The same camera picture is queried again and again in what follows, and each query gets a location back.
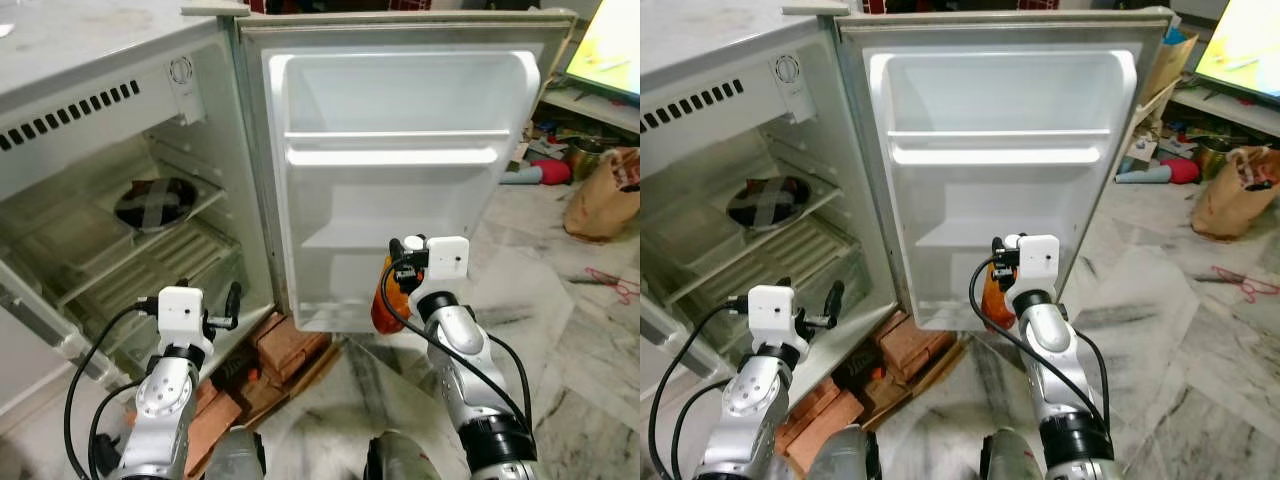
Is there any orange plastic bottle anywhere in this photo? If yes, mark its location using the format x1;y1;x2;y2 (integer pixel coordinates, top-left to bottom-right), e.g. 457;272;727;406
371;257;413;335
981;262;1016;333

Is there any grey mini fridge door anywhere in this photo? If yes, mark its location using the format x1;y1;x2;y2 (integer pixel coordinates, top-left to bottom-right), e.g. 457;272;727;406
836;6;1174;333
233;8;579;334

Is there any white fridge interior shelf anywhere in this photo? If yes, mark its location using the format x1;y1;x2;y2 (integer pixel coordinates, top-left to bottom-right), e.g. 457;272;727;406
45;180;229;306
655;180;843;306

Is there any grey mini fridge body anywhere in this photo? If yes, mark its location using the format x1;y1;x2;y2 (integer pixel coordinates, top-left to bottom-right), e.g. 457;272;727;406
640;0;901;401
0;0;291;416

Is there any black orange small object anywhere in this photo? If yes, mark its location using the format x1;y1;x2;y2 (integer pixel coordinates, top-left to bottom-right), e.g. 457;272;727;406
222;358;263;393
845;358;886;393

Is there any red clay brick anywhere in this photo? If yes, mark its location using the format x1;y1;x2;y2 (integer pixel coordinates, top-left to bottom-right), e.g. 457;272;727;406
183;385;244;476
890;340;951;376
878;313;946;353
268;338;334;373
253;313;329;353
783;388;869;479

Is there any black round dish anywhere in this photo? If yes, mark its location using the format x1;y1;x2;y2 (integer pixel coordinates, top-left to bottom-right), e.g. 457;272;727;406
726;176;813;232
113;177;198;233

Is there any pink and blue bottle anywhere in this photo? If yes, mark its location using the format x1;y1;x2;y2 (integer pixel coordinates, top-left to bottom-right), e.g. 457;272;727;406
1114;157;1201;187
500;158;574;187

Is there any grey right robot leg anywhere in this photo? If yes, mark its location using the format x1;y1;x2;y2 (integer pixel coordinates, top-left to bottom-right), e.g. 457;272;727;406
978;429;1048;480
363;431;443;480

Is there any brown paper bag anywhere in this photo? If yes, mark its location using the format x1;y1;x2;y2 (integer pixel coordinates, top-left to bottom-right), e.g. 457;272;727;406
562;147;641;242
1190;146;1280;242

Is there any gold metal pot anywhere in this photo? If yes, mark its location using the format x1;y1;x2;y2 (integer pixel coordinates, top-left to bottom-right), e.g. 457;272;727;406
567;138;613;181
1195;135;1243;181

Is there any white television shelf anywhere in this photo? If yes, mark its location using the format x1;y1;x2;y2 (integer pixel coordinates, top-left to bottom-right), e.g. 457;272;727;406
1165;85;1280;141
540;85;641;136

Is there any brown printed cardboard box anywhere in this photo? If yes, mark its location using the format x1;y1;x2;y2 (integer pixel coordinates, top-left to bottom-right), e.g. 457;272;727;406
1148;28;1199;113

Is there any flat screen television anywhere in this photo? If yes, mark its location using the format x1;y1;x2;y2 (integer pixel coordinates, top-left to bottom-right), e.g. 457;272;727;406
1193;0;1280;107
563;0;641;104

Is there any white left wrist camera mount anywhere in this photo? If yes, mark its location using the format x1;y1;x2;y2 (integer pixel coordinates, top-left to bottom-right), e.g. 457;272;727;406
157;286;208;349
747;284;799;348

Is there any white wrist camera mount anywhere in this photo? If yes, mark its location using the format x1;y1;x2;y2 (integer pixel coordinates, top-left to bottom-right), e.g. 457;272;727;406
1014;234;1062;293
424;236;472;294
747;284;799;348
157;286;208;349

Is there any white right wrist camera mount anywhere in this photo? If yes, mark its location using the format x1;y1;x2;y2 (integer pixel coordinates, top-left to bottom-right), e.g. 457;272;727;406
1014;234;1062;293
424;236;472;294

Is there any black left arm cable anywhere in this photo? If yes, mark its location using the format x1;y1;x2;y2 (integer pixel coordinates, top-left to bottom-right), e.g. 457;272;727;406
648;296;753;480
63;298;161;480

